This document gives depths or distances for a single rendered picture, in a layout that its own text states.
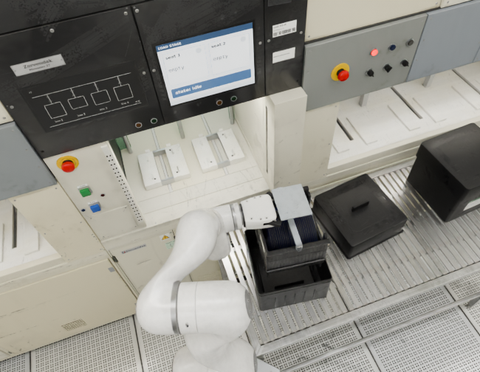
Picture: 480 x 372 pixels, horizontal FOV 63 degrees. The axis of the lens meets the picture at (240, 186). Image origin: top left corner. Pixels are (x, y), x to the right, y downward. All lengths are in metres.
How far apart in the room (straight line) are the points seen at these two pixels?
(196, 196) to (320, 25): 0.89
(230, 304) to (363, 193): 1.15
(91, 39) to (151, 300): 0.67
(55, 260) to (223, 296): 1.16
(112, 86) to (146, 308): 0.66
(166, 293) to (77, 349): 1.82
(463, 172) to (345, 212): 0.49
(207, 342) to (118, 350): 1.63
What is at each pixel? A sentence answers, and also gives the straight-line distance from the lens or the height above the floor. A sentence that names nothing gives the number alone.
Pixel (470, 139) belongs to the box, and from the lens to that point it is 1.94.
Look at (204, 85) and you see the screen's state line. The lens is 1.25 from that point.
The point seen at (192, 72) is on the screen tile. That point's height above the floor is 1.57.
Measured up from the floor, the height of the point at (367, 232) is 0.86.
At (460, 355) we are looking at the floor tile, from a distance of 2.56.
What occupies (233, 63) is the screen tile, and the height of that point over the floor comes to 1.56.
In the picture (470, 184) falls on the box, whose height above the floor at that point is 1.01.
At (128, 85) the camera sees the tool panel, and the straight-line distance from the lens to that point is 1.20.
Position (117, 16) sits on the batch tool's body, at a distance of 1.09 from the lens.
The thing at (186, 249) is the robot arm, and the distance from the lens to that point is 0.79.
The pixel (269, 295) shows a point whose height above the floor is 0.91.
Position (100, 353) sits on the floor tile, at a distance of 2.53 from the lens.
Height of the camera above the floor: 2.28
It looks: 53 degrees down
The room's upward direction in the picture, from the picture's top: 6 degrees counter-clockwise
